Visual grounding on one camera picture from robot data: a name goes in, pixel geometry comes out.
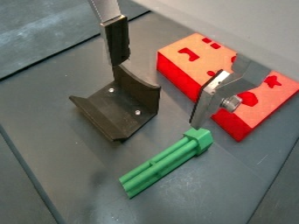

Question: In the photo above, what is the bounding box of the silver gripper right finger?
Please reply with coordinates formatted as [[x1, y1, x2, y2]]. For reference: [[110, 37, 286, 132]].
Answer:
[[189, 54, 270, 130]]

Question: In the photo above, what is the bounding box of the green three prong object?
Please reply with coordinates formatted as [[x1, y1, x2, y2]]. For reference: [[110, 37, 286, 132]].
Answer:
[[118, 129, 213, 199]]

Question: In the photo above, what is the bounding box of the black curved fixture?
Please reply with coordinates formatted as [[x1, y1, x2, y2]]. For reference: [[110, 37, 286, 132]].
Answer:
[[69, 65, 161, 141]]

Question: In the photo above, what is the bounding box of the red shape sorting block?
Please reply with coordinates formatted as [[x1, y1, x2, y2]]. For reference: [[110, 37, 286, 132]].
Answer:
[[154, 32, 299, 143]]

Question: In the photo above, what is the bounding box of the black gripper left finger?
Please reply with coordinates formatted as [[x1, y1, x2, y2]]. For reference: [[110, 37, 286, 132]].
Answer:
[[88, 0, 130, 67]]

